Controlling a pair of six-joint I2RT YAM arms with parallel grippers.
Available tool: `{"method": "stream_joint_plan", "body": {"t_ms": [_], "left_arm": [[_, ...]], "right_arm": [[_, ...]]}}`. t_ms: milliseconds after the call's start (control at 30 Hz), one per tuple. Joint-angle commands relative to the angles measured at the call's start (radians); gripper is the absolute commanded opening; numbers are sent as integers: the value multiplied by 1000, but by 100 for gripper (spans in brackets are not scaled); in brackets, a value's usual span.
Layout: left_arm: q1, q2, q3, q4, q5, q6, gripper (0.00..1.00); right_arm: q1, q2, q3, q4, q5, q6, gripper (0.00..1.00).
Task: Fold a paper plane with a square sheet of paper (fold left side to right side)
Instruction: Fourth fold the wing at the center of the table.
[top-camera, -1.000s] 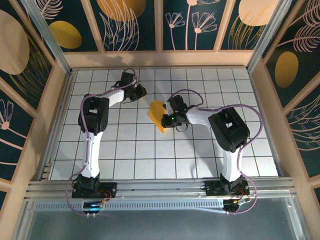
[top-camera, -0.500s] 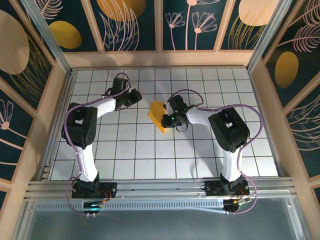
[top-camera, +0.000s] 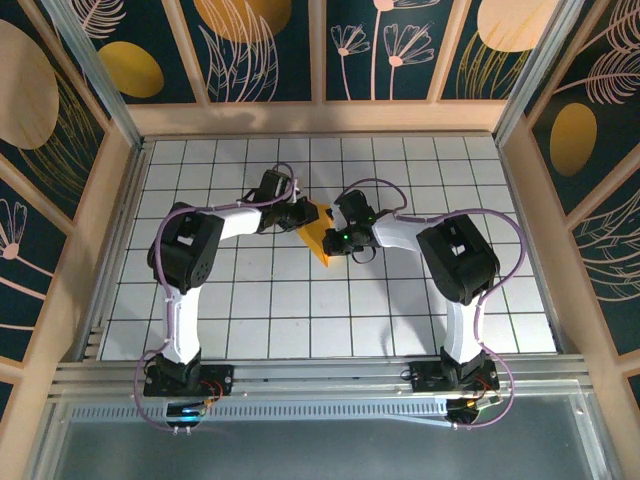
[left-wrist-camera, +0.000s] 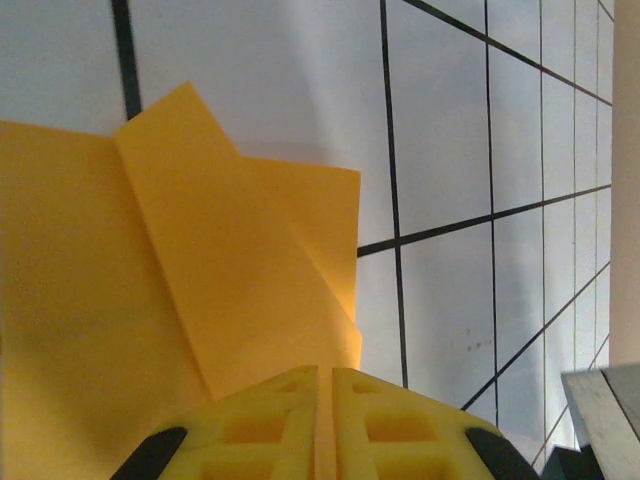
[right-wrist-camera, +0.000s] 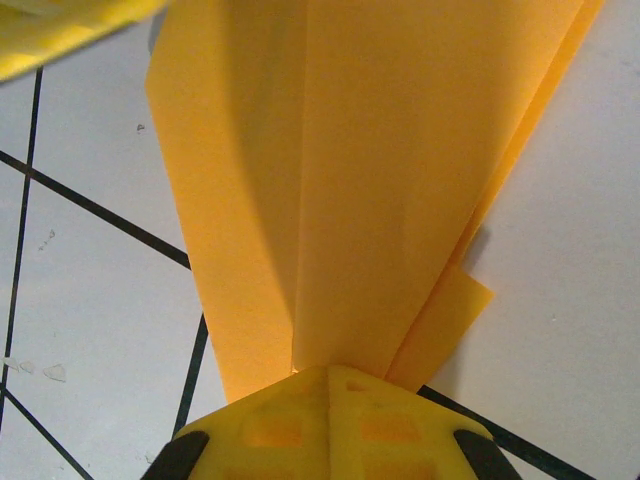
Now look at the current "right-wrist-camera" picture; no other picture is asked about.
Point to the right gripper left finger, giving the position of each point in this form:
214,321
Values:
310,400

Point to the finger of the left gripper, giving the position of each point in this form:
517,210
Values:
50,30

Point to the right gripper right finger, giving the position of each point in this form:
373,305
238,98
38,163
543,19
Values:
345,450

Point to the orange square paper sheet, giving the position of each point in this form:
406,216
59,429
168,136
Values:
350,175

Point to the white grid table mat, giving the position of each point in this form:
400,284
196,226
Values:
550,250

